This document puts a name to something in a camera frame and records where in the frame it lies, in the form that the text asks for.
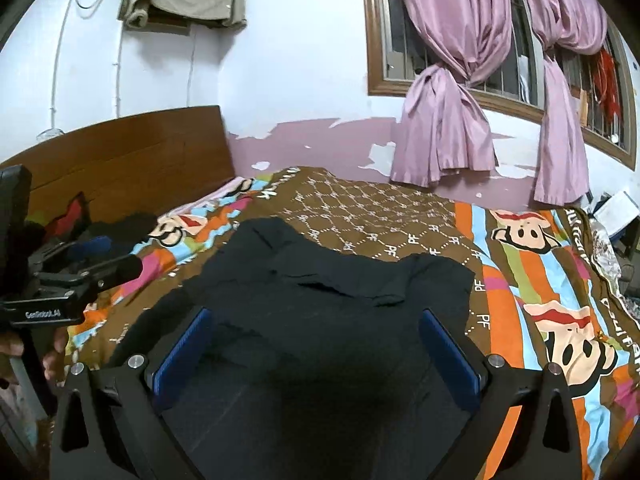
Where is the red and black garment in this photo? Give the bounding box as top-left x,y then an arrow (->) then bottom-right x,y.
27,195 -> 93,241

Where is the person's left hand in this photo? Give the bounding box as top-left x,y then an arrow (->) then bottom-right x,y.
0,327 -> 68,386

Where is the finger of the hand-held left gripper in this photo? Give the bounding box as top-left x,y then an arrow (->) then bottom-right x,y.
37,255 -> 143,293
30,237 -> 113,273

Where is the wooden headboard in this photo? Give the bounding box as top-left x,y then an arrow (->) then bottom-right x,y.
0,105 -> 236,226

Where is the silver patterned cloth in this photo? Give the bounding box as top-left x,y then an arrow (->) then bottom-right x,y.
590,217 -> 626,291

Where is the narrow pink curtain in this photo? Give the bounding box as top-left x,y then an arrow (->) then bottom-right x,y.
517,0 -> 608,206

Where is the printed brown cartoon blanket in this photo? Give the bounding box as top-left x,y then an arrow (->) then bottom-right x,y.
65,166 -> 640,480

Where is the white wall conduit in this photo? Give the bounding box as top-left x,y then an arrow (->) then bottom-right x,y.
114,30 -> 123,118

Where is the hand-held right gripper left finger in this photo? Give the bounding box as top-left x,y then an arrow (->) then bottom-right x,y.
50,307 -> 216,480

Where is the white wall cable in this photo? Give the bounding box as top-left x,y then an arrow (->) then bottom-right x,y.
50,0 -> 111,133

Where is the white paper box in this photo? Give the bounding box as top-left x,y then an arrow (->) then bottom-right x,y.
592,191 -> 638,233

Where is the wide pink curtain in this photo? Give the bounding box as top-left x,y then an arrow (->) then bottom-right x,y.
390,0 -> 513,188

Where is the red hanging ornament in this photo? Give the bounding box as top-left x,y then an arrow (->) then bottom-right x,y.
595,50 -> 623,133

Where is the wooden window frame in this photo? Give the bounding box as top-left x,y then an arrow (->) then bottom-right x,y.
360,0 -> 638,171

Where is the dark padded coat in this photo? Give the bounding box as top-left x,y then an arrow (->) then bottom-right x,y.
75,212 -> 160,261

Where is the black jacket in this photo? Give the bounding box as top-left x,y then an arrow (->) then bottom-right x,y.
107,217 -> 481,480

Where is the brown wall box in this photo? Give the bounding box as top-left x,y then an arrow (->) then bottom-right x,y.
145,7 -> 193,36

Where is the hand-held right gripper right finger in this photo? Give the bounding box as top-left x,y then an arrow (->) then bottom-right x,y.
419,307 -> 583,480

